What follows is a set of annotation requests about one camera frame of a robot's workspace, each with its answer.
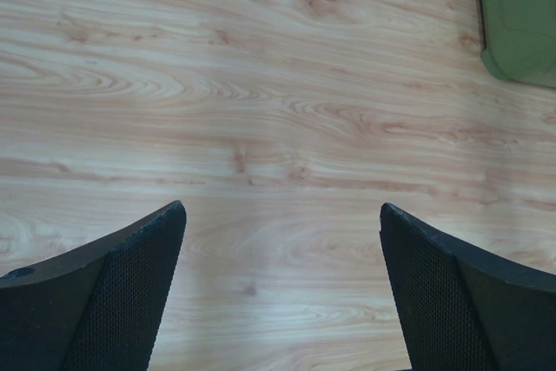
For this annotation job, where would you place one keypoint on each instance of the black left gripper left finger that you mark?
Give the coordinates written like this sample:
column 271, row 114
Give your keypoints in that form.
column 95, row 307

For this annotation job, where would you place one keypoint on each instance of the olive green plastic bin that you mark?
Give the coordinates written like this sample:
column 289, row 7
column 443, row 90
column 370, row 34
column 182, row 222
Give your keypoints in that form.
column 519, row 40

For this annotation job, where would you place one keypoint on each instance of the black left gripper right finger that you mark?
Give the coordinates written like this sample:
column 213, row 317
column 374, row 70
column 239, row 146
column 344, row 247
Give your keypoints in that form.
column 461, row 307

